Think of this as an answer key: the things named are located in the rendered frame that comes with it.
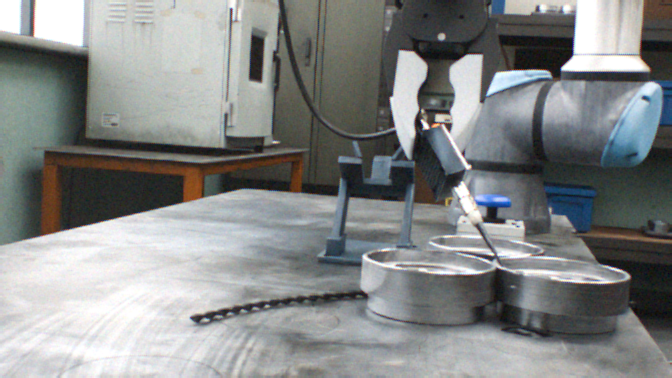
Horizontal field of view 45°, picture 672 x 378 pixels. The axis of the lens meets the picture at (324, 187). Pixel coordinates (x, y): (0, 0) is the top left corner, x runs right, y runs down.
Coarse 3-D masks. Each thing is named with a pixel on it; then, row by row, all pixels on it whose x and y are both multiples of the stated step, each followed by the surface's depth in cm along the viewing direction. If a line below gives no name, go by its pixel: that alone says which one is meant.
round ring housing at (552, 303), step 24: (504, 264) 68; (528, 264) 69; (552, 264) 69; (576, 264) 68; (504, 288) 62; (528, 288) 60; (552, 288) 59; (576, 288) 59; (600, 288) 59; (624, 288) 61; (504, 312) 63; (528, 312) 61; (552, 312) 60; (576, 312) 59; (600, 312) 60; (624, 312) 61
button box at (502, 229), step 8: (464, 216) 92; (464, 224) 86; (488, 224) 87; (496, 224) 87; (504, 224) 87; (512, 224) 88; (520, 224) 88; (456, 232) 87; (464, 232) 86; (472, 232) 86; (488, 232) 86; (496, 232) 86; (504, 232) 85; (512, 232) 85; (520, 232) 85; (520, 240) 85
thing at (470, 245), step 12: (432, 240) 76; (444, 240) 78; (456, 240) 79; (468, 240) 79; (480, 240) 79; (492, 240) 79; (504, 240) 78; (456, 252) 70; (468, 252) 70; (480, 252) 77; (504, 252) 78; (516, 252) 78; (528, 252) 76; (540, 252) 72
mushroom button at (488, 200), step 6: (474, 198) 89; (480, 198) 88; (486, 198) 87; (492, 198) 87; (498, 198) 87; (504, 198) 88; (480, 204) 88; (486, 204) 87; (492, 204) 87; (498, 204) 87; (504, 204) 87; (510, 204) 88; (486, 210) 89; (492, 210) 88; (486, 216) 89; (492, 216) 89
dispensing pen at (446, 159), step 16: (432, 128) 67; (432, 144) 66; (448, 144) 66; (416, 160) 70; (432, 160) 67; (448, 160) 65; (432, 176) 68; (448, 176) 65; (448, 192) 67; (464, 192) 66; (464, 208) 65; (480, 224) 65; (496, 256) 63
